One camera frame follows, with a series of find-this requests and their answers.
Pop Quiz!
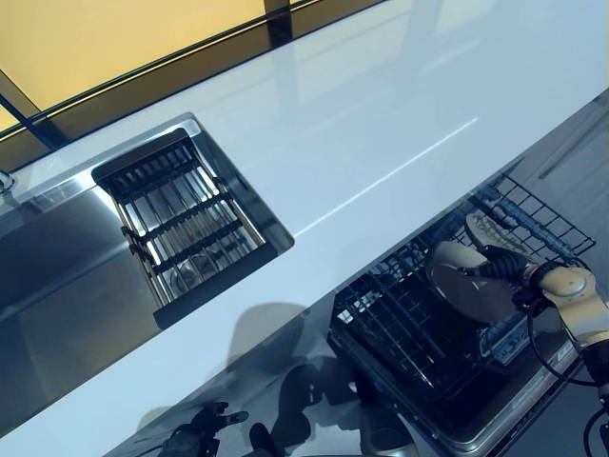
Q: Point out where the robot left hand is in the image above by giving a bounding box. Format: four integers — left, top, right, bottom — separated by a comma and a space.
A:
163, 401, 249, 457

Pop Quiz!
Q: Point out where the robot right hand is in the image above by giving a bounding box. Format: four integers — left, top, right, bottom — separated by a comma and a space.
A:
456, 244, 557, 308

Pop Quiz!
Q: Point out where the cream ceramic plate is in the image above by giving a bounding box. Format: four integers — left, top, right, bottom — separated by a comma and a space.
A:
462, 210, 540, 262
424, 239, 523, 326

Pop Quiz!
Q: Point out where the white cabinet door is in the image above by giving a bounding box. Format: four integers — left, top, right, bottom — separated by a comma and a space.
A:
521, 92, 609, 270

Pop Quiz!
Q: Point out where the black dish drainer rack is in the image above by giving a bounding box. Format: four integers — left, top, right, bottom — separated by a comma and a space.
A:
90, 126, 279, 330

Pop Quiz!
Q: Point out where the stainless steel sink basin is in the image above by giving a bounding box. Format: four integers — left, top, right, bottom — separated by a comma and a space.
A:
0, 110, 297, 423

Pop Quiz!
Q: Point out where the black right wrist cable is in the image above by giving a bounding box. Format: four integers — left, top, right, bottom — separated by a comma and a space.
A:
521, 304, 609, 457

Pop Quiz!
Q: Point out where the black wire dishwasher rack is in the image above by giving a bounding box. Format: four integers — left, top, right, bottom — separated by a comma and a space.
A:
326, 171, 597, 421

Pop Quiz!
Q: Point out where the dark metal window frame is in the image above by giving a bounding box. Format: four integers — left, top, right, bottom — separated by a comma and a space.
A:
0, 0, 387, 164

